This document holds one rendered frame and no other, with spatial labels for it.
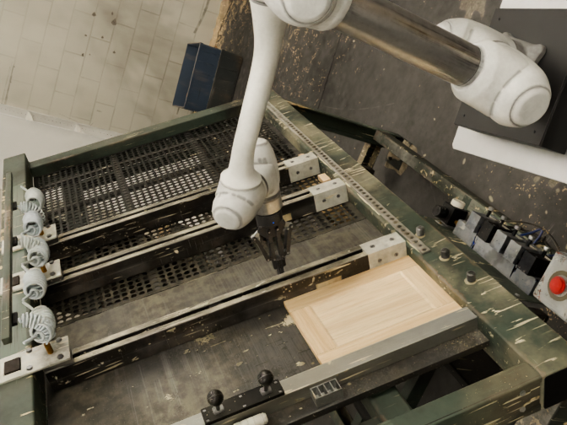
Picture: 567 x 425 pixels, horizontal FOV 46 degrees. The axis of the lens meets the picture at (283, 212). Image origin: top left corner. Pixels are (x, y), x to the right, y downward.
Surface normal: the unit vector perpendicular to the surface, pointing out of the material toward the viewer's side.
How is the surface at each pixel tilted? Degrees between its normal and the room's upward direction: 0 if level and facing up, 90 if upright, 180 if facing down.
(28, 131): 90
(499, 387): 57
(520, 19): 1
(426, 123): 0
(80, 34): 90
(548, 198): 0
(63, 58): 90
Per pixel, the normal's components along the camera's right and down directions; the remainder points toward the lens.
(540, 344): -0.18, -0.84
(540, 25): -0.87, -0.21
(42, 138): 0.40, 0.28
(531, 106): 0.35, 0.61
